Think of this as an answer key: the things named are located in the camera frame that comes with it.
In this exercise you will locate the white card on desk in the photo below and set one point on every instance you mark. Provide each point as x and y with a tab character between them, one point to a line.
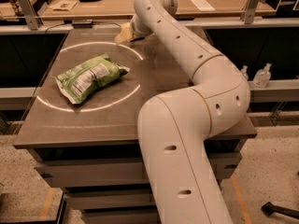
203	5

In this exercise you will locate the metal bracket left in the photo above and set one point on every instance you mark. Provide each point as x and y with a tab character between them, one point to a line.
32	20

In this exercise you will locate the clear sanitizer bottle right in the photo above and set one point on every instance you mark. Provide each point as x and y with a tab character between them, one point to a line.
262	76

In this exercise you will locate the clear sanitizer bottle left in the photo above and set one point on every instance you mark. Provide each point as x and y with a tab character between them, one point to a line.
244	72

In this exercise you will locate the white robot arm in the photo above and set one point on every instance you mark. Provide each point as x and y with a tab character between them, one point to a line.
173	126

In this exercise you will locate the clear sanitizer bottle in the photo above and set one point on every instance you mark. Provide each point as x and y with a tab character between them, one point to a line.
244	72
262	76

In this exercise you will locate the grey drawer cabinet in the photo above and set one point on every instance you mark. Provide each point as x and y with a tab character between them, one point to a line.
125	182

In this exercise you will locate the paper sheet on desk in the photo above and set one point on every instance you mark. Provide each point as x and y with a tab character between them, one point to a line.
63	5

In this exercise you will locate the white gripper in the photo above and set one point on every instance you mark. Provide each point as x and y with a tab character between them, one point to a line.
136	26

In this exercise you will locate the green jalapeno chip bag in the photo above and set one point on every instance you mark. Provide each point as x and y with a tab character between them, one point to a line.
79	82

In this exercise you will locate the metal bracket right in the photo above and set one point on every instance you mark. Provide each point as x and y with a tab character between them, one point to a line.
249	11

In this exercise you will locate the metal bracket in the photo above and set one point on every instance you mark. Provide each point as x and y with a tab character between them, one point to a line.
249	11
32	20

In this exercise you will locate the black chair leg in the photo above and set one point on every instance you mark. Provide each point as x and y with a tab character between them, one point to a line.
269	209

